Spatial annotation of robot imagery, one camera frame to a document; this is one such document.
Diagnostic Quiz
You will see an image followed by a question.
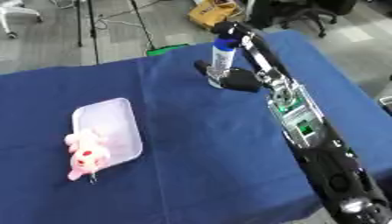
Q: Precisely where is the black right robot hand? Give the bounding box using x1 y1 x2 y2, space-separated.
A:
192 20 296 94

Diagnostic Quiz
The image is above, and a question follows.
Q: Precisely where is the white bottle with blue cap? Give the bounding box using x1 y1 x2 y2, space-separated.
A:
208 37 239 89

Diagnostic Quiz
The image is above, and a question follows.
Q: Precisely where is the yellow bag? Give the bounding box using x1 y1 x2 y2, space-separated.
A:
185 0 242 30

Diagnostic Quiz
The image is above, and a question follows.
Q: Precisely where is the black office chair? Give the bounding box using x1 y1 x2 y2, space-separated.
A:
249 0 359 39

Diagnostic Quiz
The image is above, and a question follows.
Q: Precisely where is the white plastic tray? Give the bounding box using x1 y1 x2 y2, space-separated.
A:
70 97 146 170

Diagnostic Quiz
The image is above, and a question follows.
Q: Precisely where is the black tripod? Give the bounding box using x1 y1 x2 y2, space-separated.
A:
70 0 158 65

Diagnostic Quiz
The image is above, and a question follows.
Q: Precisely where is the pink plush toy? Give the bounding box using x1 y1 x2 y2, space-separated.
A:
62 128 114 182

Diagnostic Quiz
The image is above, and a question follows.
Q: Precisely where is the white chair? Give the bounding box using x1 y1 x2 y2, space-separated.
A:
0 0 45 40

